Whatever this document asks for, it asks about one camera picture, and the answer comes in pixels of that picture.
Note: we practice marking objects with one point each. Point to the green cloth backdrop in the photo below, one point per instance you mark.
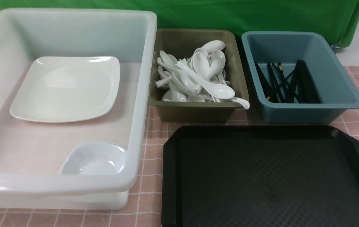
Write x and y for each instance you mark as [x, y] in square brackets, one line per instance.
[335, 20]

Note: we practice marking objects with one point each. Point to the small white bowl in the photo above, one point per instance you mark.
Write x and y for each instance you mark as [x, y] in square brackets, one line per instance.
[95, 158]

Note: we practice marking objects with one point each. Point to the black plastic serving tray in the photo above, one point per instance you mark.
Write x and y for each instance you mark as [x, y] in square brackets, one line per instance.
[260, 176]

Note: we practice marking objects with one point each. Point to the white ceramic soup spoon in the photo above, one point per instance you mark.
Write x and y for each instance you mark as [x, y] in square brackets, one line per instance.
[219, 91]

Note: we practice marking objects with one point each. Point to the pink checkered tablecloth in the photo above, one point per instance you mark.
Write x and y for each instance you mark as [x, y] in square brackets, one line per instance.
[144, 205]

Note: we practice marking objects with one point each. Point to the olive green plastic bin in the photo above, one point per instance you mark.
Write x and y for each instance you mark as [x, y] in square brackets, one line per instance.
[179, 98]

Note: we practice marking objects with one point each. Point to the blue plastic bin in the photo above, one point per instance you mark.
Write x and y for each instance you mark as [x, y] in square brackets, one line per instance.
[334, 86]

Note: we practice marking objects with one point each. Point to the black chopsticks pile in bin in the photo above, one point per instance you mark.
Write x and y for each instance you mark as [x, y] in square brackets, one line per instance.
[297, 87]

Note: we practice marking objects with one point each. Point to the white spoon centre of pile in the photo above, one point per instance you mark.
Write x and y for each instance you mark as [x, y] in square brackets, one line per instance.
[201, 65]

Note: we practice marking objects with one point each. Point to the white spoon of pile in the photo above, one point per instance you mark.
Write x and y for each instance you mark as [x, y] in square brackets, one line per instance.
[201, 65]
[214, 45]

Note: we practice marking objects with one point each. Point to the white spoon overhanging bin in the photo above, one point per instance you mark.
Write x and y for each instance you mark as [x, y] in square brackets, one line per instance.
[244, 103]

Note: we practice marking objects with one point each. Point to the white square plate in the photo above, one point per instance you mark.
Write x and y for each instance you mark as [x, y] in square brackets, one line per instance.
[62, 89]

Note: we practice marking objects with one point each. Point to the white spoon top of pile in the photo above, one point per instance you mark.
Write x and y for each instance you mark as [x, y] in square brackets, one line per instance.
[214, 45]

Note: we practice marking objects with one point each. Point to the large white plastic tub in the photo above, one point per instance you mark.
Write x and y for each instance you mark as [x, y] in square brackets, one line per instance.
[32, 153]

